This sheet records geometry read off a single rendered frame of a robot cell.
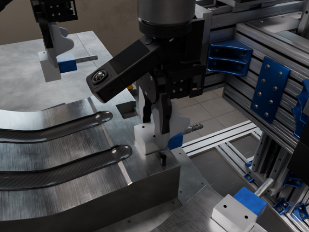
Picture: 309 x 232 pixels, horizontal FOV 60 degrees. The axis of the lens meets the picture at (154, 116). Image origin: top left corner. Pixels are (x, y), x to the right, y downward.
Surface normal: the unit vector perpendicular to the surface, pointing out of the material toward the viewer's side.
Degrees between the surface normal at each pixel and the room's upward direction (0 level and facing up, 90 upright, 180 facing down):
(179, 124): 80
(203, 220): 0
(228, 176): 0
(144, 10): 90
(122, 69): 28
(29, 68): 0
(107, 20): 90
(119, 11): 90
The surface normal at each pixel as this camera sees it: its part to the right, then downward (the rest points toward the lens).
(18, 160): 0.40, -0.82
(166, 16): -0.06, 0.62
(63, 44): 0.41, 0.41
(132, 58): -0.40, -0.55
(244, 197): 0.00, -0.78
